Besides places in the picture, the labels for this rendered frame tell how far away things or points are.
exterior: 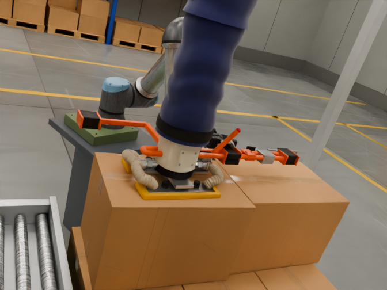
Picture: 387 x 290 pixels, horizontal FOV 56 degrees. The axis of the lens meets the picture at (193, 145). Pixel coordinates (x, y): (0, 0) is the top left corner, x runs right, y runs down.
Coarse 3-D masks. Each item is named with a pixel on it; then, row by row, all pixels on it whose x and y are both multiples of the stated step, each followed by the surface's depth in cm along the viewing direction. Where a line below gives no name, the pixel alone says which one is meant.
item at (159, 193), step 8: (136, 184) 138; (160, 184) 141; (168, 184) 139; (200, 184) 150; (144, 192) 133; (152, 192) 134; (160, 192) 136; (168, 192) 138; (176, 192) 139; (184, 192) 141; (192, 192) 143; (200, 192) 145; (208, 192) 147; (216, 192) 149
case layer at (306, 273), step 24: (72, 240) 166; (72, 264) 163; (312, 264) 194; (144, 288) 148; (168, 288) 152; (192, 288) 156; (216, 288) 159; (240, 288) 163; (264, 288) 168; (288, 288) 172; (312, 288) 177
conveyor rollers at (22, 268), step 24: (0, 216) 162; (24, 216) 167; (0, 240) 150; (24, 240) 154; (48, 240) 158; (0, 264) 139; (24, 264) 142; (48, 264) 145; (0, 288) 130; (24, 288) 132; (48, 288) 135
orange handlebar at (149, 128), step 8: (104, 120) 154; (112, 120) 156; (120, 120) 158; (128, 120) 161; (152, 128) 160; (152, 136) 156; (144, 152) 138; (152, 152) 138; (160, 152) 140; (200, 152) 150; (248, 152) 164; (256, 152) 169; (272, 152) 174; (248, 160) 163; (280, 160) 173
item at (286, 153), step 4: (280, 152) 175; (284, 152) 175; (288, 152) 176; (292, 152) 178; (284, 156) 173; (288, 156) 172; (292, 156) 174; (296, 156) 175; (284, 160) 173; (288, 160) 175; (292, 160) 176; (296, 160) 177; (284, 164) 173; (288, 164) 175; (292, 164) 176; (296, 164) 177
